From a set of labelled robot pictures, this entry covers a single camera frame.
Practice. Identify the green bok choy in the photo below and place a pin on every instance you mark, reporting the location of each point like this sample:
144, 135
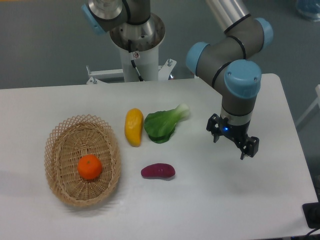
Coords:
160, 125

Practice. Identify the black device at table edge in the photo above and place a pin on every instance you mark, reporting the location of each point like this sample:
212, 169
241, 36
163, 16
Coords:
312, 214

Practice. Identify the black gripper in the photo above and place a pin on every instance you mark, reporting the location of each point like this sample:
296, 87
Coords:
238, 134

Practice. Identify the yellow mango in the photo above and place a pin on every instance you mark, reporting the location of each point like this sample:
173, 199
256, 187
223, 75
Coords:
133, 126

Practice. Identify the purple sweet potato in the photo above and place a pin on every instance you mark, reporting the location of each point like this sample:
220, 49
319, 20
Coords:
158, 171

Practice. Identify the blue bag in corner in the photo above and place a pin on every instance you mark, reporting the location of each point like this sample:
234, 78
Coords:
309, 9

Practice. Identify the woven wicker basket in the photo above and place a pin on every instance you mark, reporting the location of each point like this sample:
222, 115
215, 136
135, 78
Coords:
72, 139

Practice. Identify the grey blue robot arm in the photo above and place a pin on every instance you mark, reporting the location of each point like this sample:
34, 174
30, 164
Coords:
225, 66

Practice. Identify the white frame at right edge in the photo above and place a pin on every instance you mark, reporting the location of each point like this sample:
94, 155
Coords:
310, 111

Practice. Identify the orange fruit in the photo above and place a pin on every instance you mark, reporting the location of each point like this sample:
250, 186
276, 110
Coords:
89, 167

